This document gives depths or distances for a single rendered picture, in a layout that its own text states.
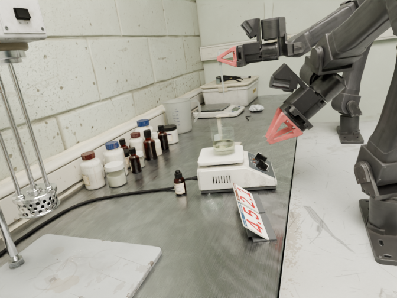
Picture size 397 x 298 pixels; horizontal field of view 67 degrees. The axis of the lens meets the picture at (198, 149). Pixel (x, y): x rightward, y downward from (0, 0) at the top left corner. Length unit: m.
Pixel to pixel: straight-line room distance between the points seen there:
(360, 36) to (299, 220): 0.36
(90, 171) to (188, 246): 0.44
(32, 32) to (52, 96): 0.55
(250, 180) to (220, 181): 0.07
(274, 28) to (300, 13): 1.15
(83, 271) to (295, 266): 0.37
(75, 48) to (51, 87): 0.18
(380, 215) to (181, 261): 0.36
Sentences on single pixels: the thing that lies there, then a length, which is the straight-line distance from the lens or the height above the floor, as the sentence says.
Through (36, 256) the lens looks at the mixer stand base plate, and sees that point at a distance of 0.72.
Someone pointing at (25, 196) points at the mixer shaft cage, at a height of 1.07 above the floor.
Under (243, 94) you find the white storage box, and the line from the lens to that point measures 1.84.
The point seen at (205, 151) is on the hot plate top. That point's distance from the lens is 0.85.
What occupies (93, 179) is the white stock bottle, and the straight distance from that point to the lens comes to 0.96.
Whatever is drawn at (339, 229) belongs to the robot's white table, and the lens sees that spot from 0.66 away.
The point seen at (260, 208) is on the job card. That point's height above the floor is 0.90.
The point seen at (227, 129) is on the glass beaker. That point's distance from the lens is 0.77.
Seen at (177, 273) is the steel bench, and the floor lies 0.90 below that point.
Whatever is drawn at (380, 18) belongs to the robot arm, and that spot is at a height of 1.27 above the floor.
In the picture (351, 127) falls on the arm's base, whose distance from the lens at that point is 1.18.
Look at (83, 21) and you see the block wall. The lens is 1.19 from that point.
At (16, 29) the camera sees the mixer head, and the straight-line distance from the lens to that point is 0.47.
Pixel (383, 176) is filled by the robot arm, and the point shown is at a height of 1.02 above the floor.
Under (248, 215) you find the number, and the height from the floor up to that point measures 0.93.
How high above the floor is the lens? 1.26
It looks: 18 degrees down
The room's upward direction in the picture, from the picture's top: 8 degrees counter-clockwise
